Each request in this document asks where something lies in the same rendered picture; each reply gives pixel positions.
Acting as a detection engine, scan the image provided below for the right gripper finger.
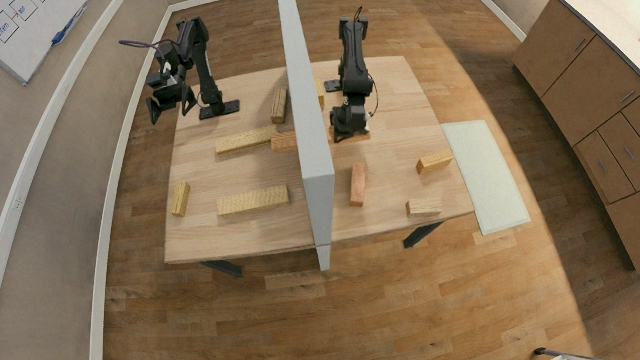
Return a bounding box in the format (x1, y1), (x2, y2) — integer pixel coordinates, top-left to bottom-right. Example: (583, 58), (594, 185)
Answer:
(145, 97), (162, 125)
(182, 86), (197, 117)

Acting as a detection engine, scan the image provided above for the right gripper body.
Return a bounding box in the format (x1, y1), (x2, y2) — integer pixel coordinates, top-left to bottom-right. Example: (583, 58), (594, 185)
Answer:
(152, 62), (195, 111)

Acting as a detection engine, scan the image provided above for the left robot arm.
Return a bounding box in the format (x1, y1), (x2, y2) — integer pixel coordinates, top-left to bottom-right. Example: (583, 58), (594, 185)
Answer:
(324, 16), (373, 135)

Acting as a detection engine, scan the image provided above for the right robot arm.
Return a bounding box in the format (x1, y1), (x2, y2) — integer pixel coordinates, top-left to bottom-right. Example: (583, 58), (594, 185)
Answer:
(146, 16), (240, 120)

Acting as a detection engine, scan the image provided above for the light grey panel with slot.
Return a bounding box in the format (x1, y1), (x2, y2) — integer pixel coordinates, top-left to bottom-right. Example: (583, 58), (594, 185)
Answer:
(278, 0), (335, 245)

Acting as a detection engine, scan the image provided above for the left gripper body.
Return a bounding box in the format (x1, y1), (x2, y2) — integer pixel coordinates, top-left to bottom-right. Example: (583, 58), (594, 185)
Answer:
(332, 104), (371, 136)

